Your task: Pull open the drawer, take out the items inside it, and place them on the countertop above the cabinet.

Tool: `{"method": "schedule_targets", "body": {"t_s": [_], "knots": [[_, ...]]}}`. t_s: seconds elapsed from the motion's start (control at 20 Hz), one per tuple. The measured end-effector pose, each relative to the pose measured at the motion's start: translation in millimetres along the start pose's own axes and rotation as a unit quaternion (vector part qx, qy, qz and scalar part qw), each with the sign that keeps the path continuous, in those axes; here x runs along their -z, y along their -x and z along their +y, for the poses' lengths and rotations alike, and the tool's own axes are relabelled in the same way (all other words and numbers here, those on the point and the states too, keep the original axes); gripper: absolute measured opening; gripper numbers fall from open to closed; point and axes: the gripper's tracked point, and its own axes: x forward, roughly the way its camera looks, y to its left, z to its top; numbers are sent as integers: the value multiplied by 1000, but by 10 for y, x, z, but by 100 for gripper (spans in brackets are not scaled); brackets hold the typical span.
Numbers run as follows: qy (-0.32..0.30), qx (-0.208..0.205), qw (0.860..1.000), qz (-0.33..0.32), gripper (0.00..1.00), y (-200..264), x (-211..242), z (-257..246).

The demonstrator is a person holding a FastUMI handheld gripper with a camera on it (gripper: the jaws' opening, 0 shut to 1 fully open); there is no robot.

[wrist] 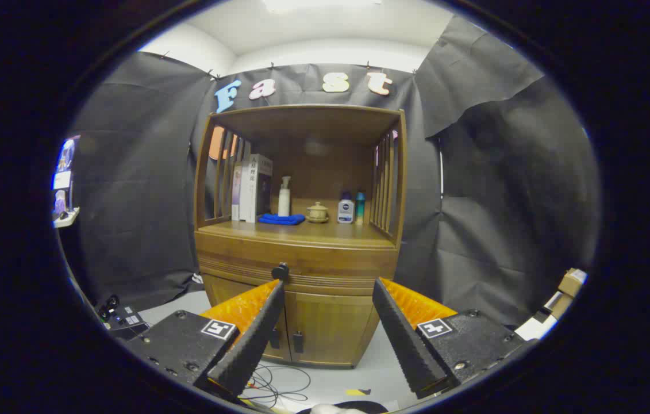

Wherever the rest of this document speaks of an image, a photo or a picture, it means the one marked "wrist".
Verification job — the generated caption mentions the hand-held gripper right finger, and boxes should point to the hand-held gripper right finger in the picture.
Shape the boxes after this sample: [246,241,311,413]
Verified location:
[372,277,538,400]

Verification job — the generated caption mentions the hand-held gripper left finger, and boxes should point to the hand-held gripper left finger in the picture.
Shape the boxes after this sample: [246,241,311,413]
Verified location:
[126,280,286,403]

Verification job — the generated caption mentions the wooden drawer with black knob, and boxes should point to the wooden drawer with black knob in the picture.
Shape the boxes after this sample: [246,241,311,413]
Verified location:
[195,230,400,294]

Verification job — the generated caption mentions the wooden countertop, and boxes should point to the wooden countertop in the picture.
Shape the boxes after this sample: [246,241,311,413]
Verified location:
[198,198,397,249]

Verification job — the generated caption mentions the wooden cabinet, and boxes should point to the wooden cabinet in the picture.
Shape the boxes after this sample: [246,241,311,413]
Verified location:
[193,103,407,369]

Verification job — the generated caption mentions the blue folded cloth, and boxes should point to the blue folded cloth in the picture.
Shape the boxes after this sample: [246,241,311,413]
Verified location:
[258,213,306,226]

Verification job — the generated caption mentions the black electronic device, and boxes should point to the black electronic device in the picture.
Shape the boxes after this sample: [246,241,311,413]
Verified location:
[98,294,150,340]

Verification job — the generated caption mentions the white bottle with blue cap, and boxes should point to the white bottle with blue cap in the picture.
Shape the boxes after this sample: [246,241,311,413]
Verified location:
[337,191,355,224]

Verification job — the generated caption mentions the white pump bottle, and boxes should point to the white pump bottle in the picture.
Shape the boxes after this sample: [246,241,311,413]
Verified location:
[278,175,292,217]

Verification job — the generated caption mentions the beige lidded teacup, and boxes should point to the beige lidded teacup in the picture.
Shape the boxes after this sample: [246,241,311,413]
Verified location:
[306,201,330,224]

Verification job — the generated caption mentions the thin pale purple book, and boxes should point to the thin pale purple book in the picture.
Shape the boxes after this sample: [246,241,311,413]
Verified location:
[231,161,243,221]

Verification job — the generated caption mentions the thick white book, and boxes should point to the thick white book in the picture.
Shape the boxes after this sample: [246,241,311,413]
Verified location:
[239,154,274,224]

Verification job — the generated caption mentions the cardboard box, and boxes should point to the cardboard box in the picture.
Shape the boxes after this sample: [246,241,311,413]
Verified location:
[557,267,587,300]

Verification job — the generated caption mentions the black backdrop cloth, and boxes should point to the black backdrop cloth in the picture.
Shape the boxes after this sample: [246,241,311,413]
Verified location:
[60,14,601,328]

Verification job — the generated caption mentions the thin black cables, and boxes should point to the thin black cables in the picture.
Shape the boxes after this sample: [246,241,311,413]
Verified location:
[241,362,312,409]

